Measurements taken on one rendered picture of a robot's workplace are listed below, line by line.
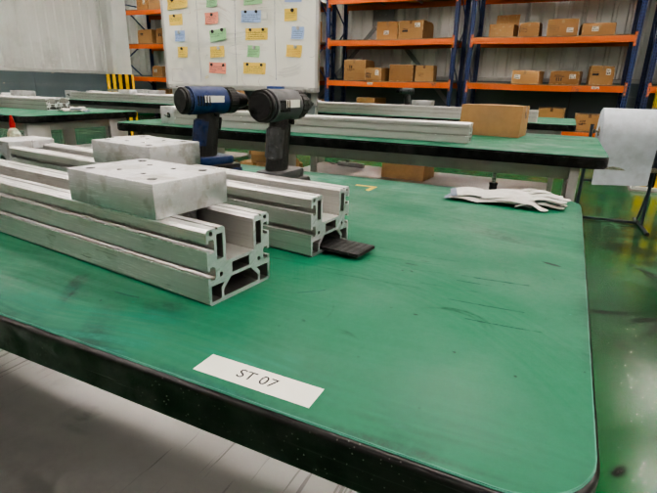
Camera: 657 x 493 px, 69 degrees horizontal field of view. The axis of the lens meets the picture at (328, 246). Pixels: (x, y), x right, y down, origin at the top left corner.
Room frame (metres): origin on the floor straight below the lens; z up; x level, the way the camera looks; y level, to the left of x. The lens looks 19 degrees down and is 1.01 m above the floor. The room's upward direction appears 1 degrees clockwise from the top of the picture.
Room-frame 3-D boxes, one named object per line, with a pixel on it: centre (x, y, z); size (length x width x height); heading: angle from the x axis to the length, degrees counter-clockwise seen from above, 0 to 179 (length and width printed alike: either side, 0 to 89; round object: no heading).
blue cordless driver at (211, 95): (1.13, 0.26, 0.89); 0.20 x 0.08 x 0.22; 136
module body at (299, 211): (0.88, 0.34, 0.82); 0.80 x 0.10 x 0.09; 58
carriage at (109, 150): (0.88, 0.34, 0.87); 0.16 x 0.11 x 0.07; 58
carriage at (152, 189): (0.58, 0.23, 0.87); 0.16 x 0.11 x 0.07; 58
